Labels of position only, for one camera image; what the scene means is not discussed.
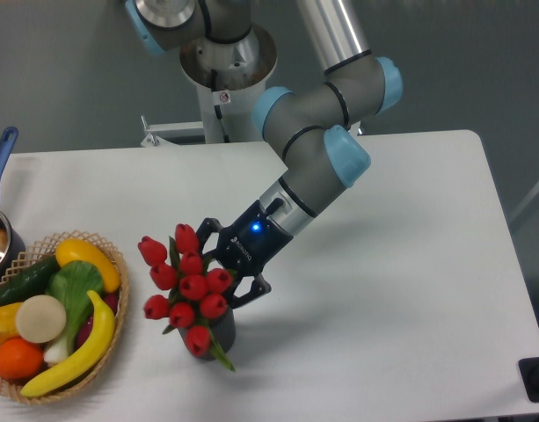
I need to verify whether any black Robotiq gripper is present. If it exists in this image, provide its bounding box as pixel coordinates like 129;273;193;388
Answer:
196;200;293;309

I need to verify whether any red tulip bouquet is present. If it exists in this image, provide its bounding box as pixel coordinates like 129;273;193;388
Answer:
138;224;233;357

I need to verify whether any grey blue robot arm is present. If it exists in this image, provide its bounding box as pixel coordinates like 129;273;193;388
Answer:
125;1;403;308

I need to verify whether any dark grey ribbed vase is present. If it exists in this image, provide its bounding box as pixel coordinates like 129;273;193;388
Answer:
178;308;236;367

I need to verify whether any dark red vegetable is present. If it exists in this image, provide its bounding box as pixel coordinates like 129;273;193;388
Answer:
75;292;119;350

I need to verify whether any yellow banana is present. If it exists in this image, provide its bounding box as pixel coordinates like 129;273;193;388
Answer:
20;290;115;398

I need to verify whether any green bok choy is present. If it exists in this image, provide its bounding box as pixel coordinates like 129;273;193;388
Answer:
44;260;104;367

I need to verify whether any woven wicker basket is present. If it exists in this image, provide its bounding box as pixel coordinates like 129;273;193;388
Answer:
0;230;130;404

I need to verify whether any green cucumber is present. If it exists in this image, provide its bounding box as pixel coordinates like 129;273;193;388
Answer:
0;255;60;307

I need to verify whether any beige round slice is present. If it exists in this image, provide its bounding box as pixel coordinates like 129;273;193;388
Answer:
15;295;67;344

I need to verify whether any yellow bell pepper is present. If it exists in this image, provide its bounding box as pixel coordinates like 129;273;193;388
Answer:
0;302;22;344

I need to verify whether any orange fruit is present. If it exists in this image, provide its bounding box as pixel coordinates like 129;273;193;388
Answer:
0;337;43;380

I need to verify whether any black device at table edge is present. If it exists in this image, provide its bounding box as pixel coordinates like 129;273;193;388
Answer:
518;357;539;403

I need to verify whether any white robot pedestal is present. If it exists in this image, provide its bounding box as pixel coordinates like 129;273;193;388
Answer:
139;24;279;149

